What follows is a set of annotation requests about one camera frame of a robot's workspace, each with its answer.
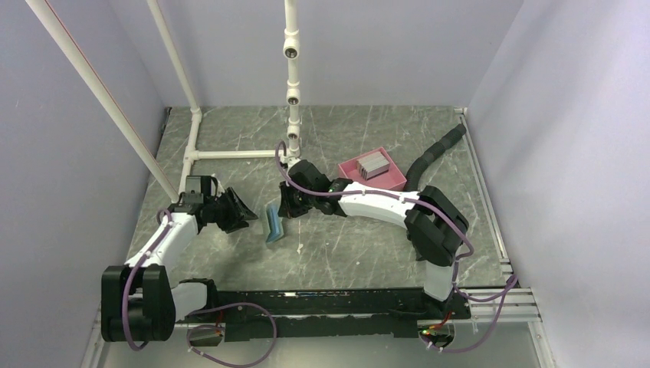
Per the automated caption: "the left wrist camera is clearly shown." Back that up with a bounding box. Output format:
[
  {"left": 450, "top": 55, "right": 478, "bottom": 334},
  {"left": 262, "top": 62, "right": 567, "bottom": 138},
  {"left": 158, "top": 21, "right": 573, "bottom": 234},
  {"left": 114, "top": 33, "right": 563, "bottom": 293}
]
[{"left": 181, "top": 176, "right": 218, "bottom": 205}]

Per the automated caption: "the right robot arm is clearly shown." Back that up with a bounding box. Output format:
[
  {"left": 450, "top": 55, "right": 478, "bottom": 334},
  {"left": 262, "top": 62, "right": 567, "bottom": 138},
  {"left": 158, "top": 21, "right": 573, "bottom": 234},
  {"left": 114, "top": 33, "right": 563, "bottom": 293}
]
[{"left": 276, "top": 159, "right": 468, "bottom": 318}]

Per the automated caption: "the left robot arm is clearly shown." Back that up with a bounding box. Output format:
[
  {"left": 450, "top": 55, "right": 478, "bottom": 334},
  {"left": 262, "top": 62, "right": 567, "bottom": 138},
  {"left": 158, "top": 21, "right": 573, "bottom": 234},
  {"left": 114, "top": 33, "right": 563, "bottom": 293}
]
[{"left": 100, "top": 187, "right": 258, "bottom": 350}]

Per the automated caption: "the grey card stack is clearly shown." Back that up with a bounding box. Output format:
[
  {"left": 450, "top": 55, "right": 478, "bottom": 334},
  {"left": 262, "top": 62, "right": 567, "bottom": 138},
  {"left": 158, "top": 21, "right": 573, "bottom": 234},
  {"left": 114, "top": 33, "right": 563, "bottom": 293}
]
[{"left": 356, "top": 151, "right": 390, "bottom": 180}]

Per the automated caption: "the pink plastic tray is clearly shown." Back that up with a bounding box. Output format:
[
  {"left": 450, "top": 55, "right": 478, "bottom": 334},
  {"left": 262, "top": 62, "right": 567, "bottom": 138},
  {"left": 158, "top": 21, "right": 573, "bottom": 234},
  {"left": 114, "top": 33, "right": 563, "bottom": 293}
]
[{"left": 338, "top": 147, "right": 406, "bottom": 191}]

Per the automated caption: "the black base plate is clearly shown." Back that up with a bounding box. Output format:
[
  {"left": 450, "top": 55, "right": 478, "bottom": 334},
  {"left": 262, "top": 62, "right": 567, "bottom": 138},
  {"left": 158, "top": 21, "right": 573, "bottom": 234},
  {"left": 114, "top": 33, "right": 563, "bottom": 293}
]
[{"left": 182, "top": 287, "right": 471, "bottom": 342}]

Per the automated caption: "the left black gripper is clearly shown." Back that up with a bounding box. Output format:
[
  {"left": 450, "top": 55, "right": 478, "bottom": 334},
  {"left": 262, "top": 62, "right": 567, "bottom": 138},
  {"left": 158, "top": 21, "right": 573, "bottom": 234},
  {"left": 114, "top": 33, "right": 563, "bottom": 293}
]
[{"left": 205, "top": 187, "right": 257, "bottom": 234}]

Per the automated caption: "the black corrugated hose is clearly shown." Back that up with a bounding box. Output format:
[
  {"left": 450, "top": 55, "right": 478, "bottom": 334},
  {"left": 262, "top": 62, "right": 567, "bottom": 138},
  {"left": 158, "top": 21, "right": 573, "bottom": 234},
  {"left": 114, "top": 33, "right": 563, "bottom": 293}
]
[{"left": 404, "top": 123, "right": 467, "bottom": 190}]

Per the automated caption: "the green card holder wallet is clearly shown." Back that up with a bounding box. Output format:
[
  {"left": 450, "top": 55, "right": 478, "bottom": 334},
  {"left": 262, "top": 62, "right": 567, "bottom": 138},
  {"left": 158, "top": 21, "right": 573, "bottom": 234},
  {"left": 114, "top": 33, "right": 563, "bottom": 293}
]
[{"left": 264, "top": 203, "right": 284, "bottom": 245}]

